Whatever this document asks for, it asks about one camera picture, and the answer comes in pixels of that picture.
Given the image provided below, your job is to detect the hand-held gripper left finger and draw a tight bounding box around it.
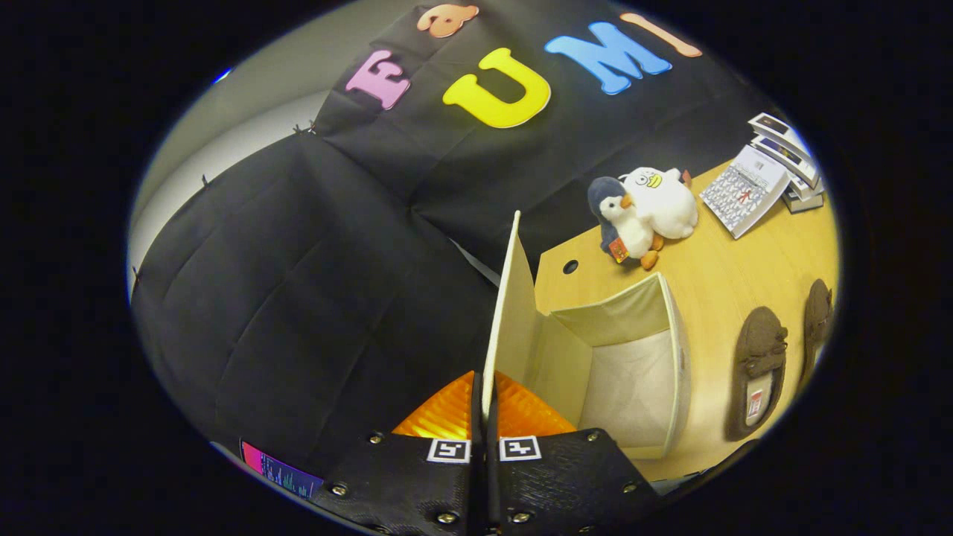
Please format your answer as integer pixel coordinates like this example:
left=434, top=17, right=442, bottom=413
left=309, top=370, right=481, bottom=536

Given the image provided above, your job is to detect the lit computer screen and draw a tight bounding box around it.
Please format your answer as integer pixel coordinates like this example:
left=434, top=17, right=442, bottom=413
left=240, top=439, right=325, bottom=500

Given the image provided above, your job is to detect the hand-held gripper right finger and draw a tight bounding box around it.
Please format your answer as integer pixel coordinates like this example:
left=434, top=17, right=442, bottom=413
left=484, top=370, right=660, bottom=536

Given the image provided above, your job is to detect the beige fabric storage box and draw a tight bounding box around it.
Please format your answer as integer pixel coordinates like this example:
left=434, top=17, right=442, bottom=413
left=480, top=211, right=692, bottom=460

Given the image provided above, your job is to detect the grey penguin plush toy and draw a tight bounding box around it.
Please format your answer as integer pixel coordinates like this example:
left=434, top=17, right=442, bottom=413
left=587, top=176, right=665, bottom=270

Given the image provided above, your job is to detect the white book with blue picture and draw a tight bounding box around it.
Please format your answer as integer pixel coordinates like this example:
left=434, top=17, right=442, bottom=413
left=750, top=134, right=820, bottom=187

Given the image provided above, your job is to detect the black backdrop cloth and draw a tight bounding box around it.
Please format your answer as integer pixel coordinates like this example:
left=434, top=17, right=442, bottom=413
left=130, top=0, right=783, bottom=477

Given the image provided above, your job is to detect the brown fuzzy slipper shoe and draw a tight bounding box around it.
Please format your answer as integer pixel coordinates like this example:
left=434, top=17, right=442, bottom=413
left=724, top=306, right=789, bottom=441
left=798, top=279, right=836, bottom=392

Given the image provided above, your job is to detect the white patterned cover book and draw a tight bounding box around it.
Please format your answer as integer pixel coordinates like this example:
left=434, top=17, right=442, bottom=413
left=698, top=145, right=791, bottom=240

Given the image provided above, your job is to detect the plain white book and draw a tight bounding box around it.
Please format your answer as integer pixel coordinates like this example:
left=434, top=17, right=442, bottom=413
left=782, top=175, right=826, bottom=200

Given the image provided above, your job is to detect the white duck plush toy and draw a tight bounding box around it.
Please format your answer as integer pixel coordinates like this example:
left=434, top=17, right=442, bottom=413
left=620, top=167, right=699, bottom=240

